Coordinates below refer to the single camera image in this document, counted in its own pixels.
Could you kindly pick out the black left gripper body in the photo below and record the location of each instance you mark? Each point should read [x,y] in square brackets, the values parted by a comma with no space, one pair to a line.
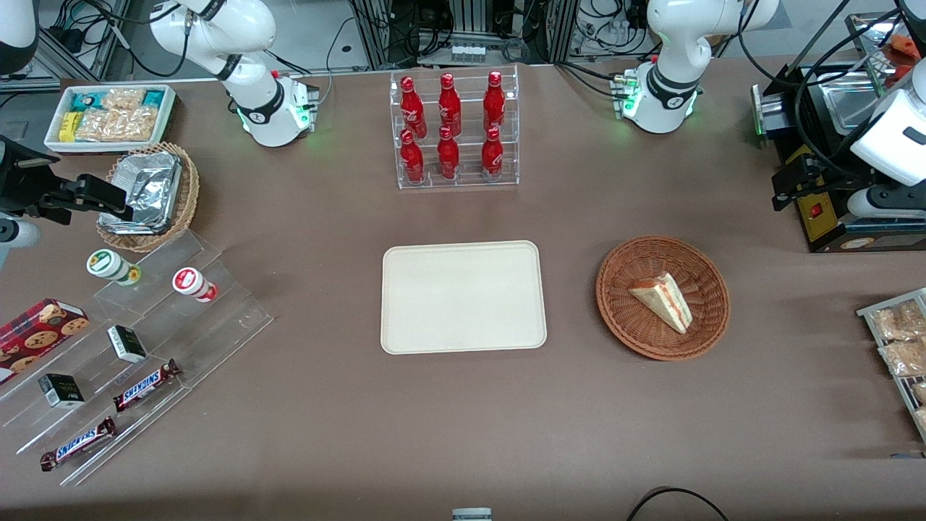
[827,171]

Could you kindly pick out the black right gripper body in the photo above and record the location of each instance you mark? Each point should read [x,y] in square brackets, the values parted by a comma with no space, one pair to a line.
[20,184]

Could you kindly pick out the triangular sandwich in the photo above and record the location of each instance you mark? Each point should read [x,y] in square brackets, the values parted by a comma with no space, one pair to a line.
[662,300]

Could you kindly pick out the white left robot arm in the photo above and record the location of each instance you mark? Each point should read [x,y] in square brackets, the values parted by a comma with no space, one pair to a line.
[676,43]

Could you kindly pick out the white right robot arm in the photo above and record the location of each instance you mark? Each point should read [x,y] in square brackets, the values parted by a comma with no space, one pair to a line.
[249,22]

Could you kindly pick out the light wicker basket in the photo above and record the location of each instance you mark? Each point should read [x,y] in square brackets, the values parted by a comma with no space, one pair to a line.
[189,188]

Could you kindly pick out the steel tray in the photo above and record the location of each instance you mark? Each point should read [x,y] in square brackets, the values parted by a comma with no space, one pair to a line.
[864,32]

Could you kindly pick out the brown round wicker basket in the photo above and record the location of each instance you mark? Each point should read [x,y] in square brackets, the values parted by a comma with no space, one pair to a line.
[622,311]

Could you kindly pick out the cream rectangular tray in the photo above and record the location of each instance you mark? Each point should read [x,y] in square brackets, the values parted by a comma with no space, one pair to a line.
[463,297]

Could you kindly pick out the stack of foil trays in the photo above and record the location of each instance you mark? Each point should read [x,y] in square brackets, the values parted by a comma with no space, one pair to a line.
[148,184]

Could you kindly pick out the white snack bin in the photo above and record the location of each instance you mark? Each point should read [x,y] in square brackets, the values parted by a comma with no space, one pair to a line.
[54,141]

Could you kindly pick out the black sealing machine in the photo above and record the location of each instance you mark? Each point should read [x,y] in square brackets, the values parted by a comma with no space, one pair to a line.
[825,224]

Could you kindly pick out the green lidded cup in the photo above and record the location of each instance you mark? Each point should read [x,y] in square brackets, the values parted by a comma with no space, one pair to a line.
[105,263]

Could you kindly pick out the yellow snack packet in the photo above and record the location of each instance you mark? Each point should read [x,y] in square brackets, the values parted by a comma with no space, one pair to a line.
[68,126]

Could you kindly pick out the clear cookie bag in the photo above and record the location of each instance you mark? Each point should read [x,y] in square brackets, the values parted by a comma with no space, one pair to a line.
[96,125]
[137,124]
[123,98]

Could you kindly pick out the teal snack packet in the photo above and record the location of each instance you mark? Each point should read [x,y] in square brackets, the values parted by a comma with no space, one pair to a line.
[154,98]
[87,101]

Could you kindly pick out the red lidded cup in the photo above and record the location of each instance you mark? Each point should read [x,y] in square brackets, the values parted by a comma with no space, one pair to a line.
[189,281]

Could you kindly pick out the small black box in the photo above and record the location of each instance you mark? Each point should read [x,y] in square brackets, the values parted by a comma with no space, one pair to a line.
[61,391]
[126,344]

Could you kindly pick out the red chocolate cookie box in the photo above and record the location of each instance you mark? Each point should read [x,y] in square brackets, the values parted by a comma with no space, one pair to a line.
[36,333]

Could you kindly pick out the clear nut snack bag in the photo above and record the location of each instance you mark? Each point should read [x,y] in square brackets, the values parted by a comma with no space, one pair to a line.
[904,358]
[919,393]
[897,322]

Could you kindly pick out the clear acrylic stepped shelf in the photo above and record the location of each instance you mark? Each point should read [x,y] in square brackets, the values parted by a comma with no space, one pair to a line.
[217,318]

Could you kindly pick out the Snickers bar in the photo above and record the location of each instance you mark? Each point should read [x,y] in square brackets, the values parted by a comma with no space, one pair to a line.
[78,443]
[145,385]

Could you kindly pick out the red cola bottle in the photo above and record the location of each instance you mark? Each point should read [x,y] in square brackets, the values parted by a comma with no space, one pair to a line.
[493,155]
[412,108]
[448,158]
[412,161]
[494,105]
[449,107]

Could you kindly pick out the clear acrylic bottle rack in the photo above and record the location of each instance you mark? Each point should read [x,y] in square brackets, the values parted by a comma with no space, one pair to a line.
[466,181]

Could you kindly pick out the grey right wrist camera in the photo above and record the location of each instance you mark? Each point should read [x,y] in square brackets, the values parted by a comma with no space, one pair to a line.
[16,242]

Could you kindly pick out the aluminium frame post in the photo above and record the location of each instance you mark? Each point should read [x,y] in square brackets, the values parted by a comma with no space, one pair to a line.
[375,32]
[563,29]

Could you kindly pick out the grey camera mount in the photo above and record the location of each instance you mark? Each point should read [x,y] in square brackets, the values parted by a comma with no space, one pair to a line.
[472,515]

